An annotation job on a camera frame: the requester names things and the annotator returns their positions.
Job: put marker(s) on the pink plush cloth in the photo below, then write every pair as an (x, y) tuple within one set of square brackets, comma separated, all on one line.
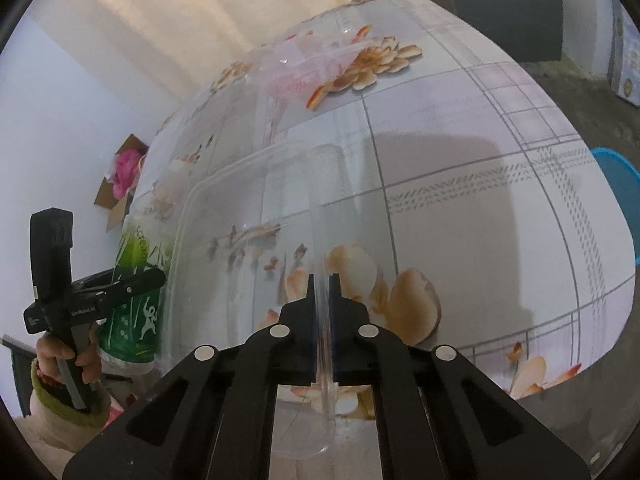
[(125, 172)]

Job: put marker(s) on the clear plastic container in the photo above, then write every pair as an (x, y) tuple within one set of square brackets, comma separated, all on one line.
[(240, 220)]

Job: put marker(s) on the blue printed tissue pack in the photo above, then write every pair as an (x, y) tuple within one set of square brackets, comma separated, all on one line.
[(627, 55)]

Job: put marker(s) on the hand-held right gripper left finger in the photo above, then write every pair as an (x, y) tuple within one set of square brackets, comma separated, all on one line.
[(302, 330)]

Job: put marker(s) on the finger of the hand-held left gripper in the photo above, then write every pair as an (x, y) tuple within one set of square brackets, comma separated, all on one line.
[(95, 280), (140, 282)]

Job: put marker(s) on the blue plastic basin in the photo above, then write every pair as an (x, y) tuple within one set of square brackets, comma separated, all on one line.
[(622, 185)]

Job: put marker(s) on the floral checked tablecloth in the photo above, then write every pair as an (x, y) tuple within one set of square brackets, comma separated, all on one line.
[(475, 110)]

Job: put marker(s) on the person's left forearm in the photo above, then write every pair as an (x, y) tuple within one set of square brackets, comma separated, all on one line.
[(60, 420)]

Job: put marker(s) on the pink bubble wrap pad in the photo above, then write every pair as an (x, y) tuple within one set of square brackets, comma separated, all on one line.
[(292, 82)]

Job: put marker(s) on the grey cabinet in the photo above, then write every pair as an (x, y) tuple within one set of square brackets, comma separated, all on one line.
[(505, 15)]

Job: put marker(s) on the person's left hand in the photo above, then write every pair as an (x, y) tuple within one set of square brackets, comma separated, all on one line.
[(50, 352)]

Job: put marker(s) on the open cardboard box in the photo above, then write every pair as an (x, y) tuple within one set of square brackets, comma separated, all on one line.
[(112, 200)]

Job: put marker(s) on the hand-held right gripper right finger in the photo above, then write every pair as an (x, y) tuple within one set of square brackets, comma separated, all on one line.
[(345, 330)]

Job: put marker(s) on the green drink can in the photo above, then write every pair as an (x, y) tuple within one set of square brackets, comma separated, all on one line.
[(131, 345)]

